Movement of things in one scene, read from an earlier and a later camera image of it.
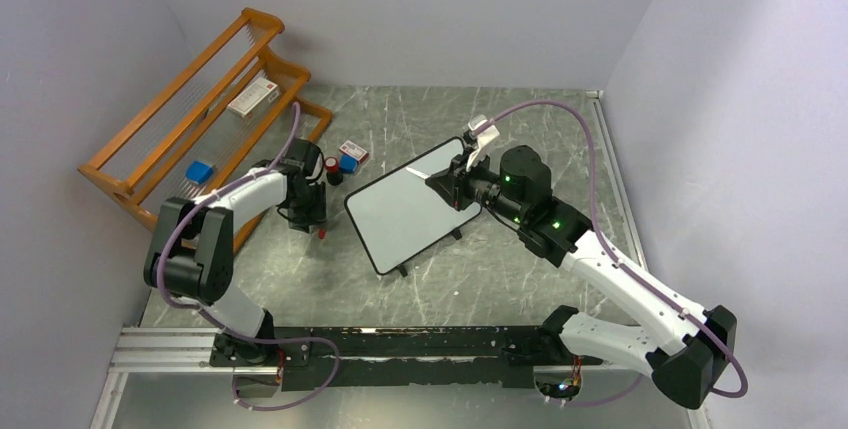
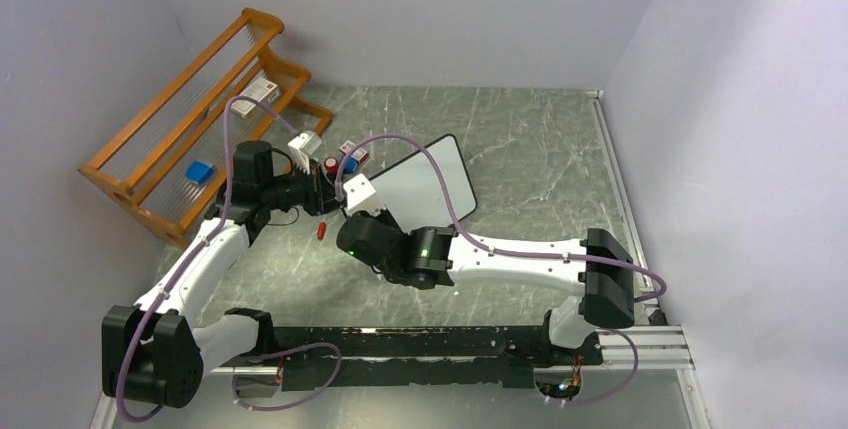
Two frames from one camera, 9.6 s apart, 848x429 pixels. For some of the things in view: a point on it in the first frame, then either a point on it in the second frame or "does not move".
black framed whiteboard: [398, 214] does not move
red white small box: [352, 149] does not move
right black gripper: [453, 185] -> [384, 216]
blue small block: [348, 163] does not move
